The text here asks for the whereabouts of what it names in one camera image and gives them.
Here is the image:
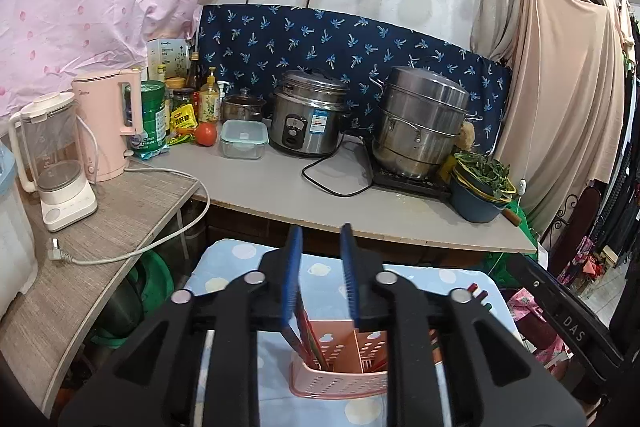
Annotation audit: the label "green plastic basin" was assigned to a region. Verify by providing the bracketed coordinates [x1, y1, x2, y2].
[90, 252, 176, 348]

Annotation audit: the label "pink electric kettle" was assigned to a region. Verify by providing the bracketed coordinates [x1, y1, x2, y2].
[71, 66, 147, 182]

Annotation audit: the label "green chopstick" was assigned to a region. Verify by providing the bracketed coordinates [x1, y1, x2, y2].
[307, 322, 331, 370]

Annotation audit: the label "yellow loofah sponge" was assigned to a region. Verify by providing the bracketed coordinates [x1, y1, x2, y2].
[456, 122, 477, 152]

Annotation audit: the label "green cloth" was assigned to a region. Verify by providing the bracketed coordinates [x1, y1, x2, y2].
[487, 202, 540, 278]

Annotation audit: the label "steel steamer pot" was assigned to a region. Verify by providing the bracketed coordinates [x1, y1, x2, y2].
[369, 66, 483, 180]

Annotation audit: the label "black induction cooker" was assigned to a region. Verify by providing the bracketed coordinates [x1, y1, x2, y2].
[367, 142, 453, 202]

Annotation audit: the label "dark sauce bottle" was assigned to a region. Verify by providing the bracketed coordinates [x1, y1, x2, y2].
[187, 52, 202, 94]

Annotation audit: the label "pink floral cloth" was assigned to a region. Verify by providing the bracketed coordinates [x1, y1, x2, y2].
[507, 287, 571, 370]

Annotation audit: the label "dark metal chair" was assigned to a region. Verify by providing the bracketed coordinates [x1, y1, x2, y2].
[547, 184, 603, 260]

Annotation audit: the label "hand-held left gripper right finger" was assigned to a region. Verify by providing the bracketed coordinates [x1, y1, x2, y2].
[340, 223, 587, 427]

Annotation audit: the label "leafy greens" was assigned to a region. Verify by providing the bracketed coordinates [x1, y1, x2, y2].
[452, 150, 513, 195]

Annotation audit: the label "white power cable with plug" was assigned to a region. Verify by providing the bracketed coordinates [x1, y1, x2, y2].
[47, 164, 211, 265]

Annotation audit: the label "yellow snack packet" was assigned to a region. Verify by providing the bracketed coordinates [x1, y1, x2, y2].
[169, 103, 201, 138]

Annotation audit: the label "blue basin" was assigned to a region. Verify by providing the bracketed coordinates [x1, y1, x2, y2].
[450, 167, 517, 224]

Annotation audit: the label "yellow soap pump bottle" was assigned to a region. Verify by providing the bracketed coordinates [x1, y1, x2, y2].
[200, 67, 221, 124]

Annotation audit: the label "navy printed cloth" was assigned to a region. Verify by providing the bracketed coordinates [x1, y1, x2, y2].
[192, 4, 513, 158]

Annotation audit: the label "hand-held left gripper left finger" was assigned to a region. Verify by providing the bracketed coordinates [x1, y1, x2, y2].
[59, 225, 304, 427]

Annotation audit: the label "hanging dark clothes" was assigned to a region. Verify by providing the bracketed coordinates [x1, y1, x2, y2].
[590, 0, 640, 308]

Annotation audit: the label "white cord with switch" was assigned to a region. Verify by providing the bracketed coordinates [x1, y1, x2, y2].
[518, 0, 532, 198]

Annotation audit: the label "black power cable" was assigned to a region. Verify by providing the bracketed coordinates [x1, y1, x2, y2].
[301, 132, 376, 198]

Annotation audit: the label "pink perforated utensil basket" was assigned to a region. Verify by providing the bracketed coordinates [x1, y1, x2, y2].
[290, 319, 441, 398]

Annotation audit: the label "small lidded pot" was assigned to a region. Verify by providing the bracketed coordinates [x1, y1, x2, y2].
[221, 88, 267, 122]

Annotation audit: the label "beige curtain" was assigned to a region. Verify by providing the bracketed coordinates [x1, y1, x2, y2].
[470, 0, 636, 248]

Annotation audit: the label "green tin can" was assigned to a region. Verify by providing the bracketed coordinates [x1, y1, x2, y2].
[125, 80, 171, 158]

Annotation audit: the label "wood grain side shelf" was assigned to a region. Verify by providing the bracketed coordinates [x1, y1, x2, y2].
[0, 167, 201, 413]

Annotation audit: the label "blue dotted tablecloth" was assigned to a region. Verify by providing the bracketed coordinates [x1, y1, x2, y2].
[185, 239, 526, 427]

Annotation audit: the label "white plastic tub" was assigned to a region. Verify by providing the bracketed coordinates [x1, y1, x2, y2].
[0, 142, 38, 323]

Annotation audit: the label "steel rice cooker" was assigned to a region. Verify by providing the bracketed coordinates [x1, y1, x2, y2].
[267, 68, 351, 158]

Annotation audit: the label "red tomato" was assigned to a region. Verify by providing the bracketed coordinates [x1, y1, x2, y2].
[194, 123, 218, 146]

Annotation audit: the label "clear food container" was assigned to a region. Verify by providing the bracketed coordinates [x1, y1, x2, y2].
[220, 119, 270, 160]

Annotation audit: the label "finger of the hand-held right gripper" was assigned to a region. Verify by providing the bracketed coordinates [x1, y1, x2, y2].
[507, 252, 563, 310]

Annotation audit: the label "white and green box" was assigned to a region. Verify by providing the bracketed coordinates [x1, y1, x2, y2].
[146, 38, 191, 82]

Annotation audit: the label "white blender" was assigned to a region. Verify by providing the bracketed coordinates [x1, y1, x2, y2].
[7, 92, 98, 233]

